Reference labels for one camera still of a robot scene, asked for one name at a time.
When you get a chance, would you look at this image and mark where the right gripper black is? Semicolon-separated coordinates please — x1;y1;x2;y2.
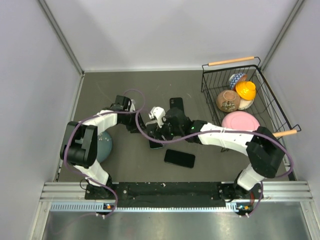
151;116;184;147

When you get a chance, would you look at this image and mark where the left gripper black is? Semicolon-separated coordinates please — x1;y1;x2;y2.
120;109;148;133

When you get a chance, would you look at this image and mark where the teal smartphone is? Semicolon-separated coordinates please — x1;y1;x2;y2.
149;140;165;150

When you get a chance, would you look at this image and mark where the beige phone case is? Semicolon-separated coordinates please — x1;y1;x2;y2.
145;120;158;126

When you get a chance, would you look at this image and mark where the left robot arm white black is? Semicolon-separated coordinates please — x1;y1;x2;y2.
59;95;138;199

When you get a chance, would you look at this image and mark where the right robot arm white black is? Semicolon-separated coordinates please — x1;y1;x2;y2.
147;106;285;199

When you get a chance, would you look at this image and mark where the black phone case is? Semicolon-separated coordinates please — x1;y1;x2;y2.
169;97;184;111

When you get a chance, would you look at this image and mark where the grey blue bowl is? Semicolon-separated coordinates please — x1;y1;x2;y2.
96;131;113;163

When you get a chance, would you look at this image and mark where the black smartphone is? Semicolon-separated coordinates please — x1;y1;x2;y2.
164;149;196;169

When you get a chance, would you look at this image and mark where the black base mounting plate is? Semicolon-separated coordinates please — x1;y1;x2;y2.
84;181;253;208

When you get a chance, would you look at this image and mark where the brown ceramic bowl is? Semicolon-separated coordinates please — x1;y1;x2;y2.
216;90;241;113

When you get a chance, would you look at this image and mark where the pink plate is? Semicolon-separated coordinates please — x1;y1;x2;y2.
221;111;260;131

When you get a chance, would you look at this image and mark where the white ceramic bowl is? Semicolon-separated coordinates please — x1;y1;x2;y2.
238;98;254;111

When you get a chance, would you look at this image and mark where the blue white patterned bowl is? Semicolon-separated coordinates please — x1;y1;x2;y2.
229;72;248;90

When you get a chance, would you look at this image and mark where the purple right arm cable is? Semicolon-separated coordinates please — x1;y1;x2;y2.
134;109;295;217

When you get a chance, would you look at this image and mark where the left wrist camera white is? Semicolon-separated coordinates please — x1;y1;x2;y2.
128;99;136;112

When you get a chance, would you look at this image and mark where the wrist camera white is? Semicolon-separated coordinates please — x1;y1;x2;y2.
128;99;136;112
148;106;166;128

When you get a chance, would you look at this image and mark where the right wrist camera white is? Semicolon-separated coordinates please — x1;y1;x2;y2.
148;106;166;128

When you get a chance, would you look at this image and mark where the black wire basket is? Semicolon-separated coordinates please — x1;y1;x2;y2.
201;56;302;133

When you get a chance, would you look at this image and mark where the aluminium frame rail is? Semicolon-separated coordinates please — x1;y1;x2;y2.
40;181;313;213

